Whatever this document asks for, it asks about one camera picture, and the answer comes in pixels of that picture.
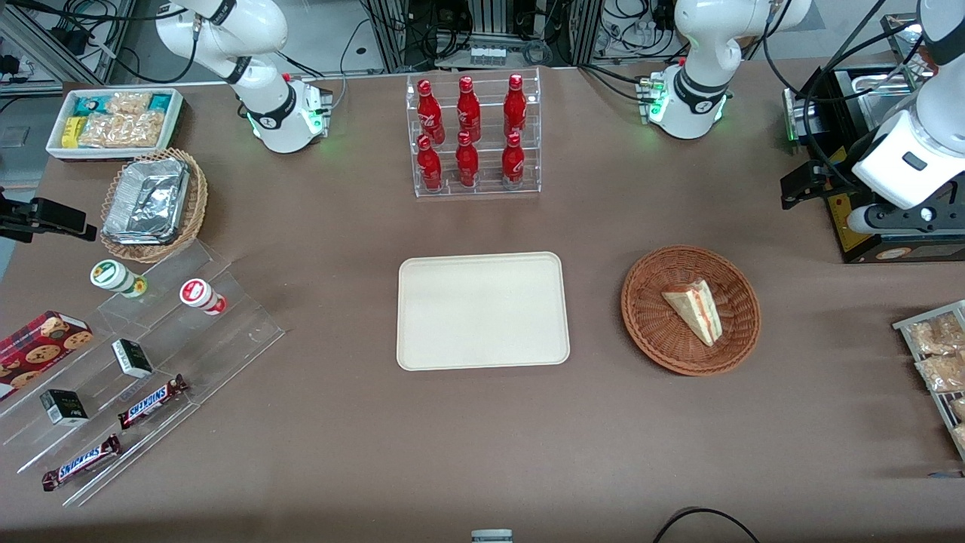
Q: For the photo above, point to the Snickers chocolate bar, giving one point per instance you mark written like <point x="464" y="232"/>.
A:
<point x="81" y="462"/>
<point x="151" y="402"/>

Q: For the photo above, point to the clear bag of crackers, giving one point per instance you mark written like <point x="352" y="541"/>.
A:
<point x="128" y="103"/>
<point x="124" y="130"/>

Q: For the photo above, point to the green lid yoghurt cup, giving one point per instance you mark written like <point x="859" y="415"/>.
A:
<point x="113" y="276"/>

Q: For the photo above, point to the red cola bottle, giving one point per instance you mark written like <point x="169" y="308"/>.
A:
<point x="430" y="166"/>
<point x="513" y="162"/>
<point x="468" y="111"/>
<point x="467" y="162"/>
<point x="515" y="109"/>
<point x="430" y="113"/>

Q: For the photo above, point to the aluminium equipment rack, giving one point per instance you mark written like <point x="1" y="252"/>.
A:
<point x="482" y="26"/>

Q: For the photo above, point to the small black carton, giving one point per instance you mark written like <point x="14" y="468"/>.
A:
<point x="132" y="358"/>
<point x="64" y="407"/>

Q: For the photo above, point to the clear bag of pastry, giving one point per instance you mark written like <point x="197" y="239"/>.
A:
<point x="938" y="334"/>
<point x="942" y="373"/>
<point x="959" y="409"/>

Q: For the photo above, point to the yellow snack packet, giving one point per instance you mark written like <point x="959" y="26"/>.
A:
<point x="72" y="132"/>

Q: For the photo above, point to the light wicker basket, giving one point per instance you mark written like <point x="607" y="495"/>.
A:
<point x="197" y="204"/>

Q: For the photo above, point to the white rectangular snack bin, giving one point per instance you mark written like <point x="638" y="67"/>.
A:
<point x="56" y="143"/>

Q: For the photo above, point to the cream plastic serving tray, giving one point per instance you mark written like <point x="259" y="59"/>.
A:
<point x="482" y="311"/>

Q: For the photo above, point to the clear acrylic stepped shelf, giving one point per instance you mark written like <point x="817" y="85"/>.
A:
<point x="226" y="335"/>

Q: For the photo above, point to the brown round wicker basket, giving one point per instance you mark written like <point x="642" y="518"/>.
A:
<point x="656" y="317"/>

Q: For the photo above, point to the small grey white device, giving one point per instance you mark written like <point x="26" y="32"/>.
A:
<point x="491" y="536"/>

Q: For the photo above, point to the wrapped triangular sandwich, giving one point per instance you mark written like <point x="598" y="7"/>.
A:
<point x="697" y="309"/>

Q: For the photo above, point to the red lid yoghurt cup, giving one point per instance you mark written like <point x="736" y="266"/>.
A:
<point x="197" y="293"/>

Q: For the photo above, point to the red tartan cookie box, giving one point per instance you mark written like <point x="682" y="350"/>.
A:
<point x="38" y="348"/>

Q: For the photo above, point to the teal snack packet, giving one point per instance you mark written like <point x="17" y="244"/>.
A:
<point x="92" y="105"/>
<point x="160" y="102"/>

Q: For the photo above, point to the clear acrylic bottle rack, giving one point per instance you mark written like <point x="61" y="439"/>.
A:
<point x="486" y="185"/>

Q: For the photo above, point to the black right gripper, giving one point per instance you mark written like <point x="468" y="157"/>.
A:
<point x="21" y="216"/>

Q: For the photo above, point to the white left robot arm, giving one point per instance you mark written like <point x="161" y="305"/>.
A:
<point x="709" y="45"/>

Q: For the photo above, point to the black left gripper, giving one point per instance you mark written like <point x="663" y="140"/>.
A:
<point x="835" y="170"/>

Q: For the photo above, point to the black appliance with metal tray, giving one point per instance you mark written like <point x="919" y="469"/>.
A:
<point x="837" y="79"/>

